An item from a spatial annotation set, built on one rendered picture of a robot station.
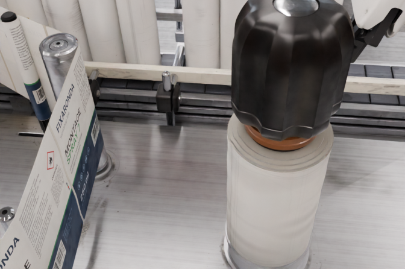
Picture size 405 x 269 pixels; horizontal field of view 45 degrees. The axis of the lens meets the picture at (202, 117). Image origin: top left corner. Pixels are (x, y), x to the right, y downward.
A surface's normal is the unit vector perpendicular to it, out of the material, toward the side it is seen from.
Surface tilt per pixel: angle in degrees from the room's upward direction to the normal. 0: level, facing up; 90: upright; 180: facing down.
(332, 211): 0
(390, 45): 0
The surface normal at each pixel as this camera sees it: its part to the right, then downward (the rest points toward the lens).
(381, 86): -0.12, 0.70
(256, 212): -0.48, 0.66
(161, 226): -0.03, -0.70
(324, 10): 0.16, -0.61
